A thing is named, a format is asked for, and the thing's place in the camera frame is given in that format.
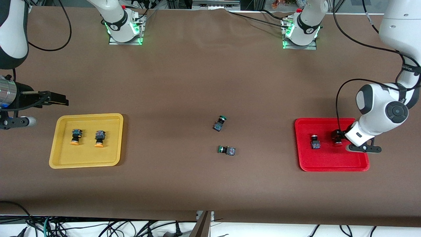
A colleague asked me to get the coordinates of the yellow mushroom push button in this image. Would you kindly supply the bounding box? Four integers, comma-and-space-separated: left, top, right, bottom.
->
94, 130, 106, 148
70, 129, 83, 146

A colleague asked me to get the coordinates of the red plastic tray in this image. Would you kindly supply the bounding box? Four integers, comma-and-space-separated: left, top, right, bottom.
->
294, 118, 370, 172

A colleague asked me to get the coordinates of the yellow plastic tray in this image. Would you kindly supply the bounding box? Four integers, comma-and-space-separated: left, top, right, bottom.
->
49, 113, 124, 169

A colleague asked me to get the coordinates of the green push button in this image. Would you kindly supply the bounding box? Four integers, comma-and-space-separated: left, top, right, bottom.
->
217, 145, 236, 156
213, 115, 228, 132

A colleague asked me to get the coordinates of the brown table cover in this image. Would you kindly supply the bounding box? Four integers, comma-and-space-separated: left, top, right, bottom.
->
0, 6, 421, 227

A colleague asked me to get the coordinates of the metal table support beam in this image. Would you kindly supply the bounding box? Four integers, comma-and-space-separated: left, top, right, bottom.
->
189, 211, 215, 237

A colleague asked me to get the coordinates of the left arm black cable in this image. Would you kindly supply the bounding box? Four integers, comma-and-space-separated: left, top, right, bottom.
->
332, 0, 421, 130

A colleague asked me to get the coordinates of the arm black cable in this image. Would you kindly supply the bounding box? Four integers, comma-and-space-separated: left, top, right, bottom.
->
10, 0, 72, 111
332, 0, 421, 130

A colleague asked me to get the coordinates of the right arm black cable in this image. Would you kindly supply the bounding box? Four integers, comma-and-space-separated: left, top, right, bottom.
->
10, 0, 72, 111

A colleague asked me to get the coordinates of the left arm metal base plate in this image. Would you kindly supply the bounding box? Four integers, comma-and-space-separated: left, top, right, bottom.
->
282, 18, 318, 50

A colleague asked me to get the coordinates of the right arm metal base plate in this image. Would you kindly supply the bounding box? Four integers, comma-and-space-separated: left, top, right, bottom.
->
109, 13, 144, 45

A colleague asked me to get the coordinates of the black floor cable loop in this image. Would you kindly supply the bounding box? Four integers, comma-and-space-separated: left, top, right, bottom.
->
0, 200, 37, 237

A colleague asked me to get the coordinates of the black cable on table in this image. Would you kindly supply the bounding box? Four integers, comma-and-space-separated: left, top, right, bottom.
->
226, 10, 290, 29

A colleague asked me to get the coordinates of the aluminium frame rail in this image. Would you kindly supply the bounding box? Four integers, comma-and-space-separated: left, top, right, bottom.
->
192, 0, 241, 10

